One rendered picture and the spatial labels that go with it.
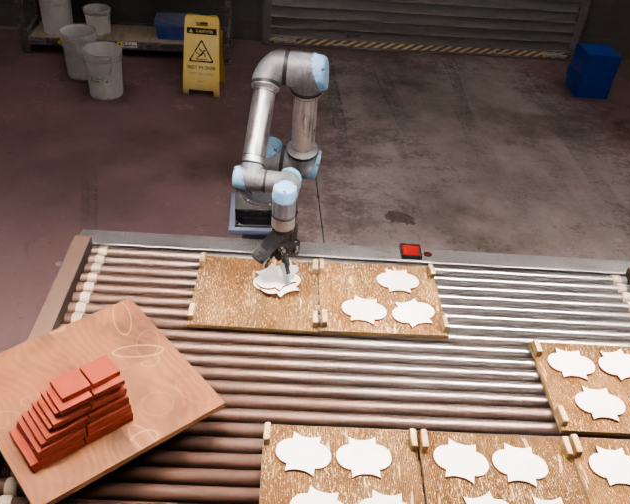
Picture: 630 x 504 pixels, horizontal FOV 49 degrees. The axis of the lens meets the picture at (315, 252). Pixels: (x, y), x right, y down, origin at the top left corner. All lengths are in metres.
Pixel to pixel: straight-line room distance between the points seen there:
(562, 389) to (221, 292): 1.10
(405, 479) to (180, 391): 0.62
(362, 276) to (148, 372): 0.86
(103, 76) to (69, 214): 1.60
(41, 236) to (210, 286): 2.07
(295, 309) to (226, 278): 0.27
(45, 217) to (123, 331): 2.43
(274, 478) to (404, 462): 0.34
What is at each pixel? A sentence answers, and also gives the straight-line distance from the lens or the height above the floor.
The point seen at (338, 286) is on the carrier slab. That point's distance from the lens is 2.34.
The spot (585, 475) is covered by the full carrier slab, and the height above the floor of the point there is 0.94.
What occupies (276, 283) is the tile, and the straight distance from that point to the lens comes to 2.29.
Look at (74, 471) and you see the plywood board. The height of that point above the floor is 1.04.
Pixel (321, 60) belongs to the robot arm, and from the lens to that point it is 2.31.
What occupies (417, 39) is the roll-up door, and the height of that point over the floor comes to 0.12.
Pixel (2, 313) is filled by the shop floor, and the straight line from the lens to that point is 3.77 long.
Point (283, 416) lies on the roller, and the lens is 1.95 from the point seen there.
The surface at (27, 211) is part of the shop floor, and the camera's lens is 4.47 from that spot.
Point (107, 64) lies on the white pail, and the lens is 5.62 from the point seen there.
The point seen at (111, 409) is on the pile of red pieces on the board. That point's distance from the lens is 1.73.
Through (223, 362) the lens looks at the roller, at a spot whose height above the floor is 0.91.
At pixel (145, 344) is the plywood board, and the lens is 1.98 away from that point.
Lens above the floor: 2.43
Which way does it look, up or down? 37 degrees down
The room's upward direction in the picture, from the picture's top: 6 degrees clockwise
